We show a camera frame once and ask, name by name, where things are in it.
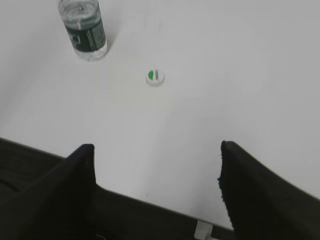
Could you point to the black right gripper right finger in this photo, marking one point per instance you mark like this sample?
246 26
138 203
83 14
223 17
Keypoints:
262 205

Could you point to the white green bottle cap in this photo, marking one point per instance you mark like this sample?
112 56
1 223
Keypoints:
155 77

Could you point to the clear cestbon water bottle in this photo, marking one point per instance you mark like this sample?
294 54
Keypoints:
84 25

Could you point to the white table bracket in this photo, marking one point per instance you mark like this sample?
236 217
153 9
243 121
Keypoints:
203 230

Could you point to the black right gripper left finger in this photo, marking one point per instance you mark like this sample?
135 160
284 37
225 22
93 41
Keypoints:
45 197

